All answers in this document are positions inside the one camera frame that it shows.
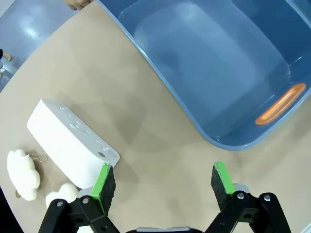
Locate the person's right hand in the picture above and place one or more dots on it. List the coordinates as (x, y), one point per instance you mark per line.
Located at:
(77, 3)

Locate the left gripper black green-padded right finger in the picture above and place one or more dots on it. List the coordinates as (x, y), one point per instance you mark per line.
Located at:
(219, 189)

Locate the white digital clock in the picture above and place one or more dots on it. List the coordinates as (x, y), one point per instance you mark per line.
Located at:
(60, 140)

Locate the left gripper black green-padded left finger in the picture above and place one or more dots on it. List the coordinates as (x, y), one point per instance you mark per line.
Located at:
(102, 191)

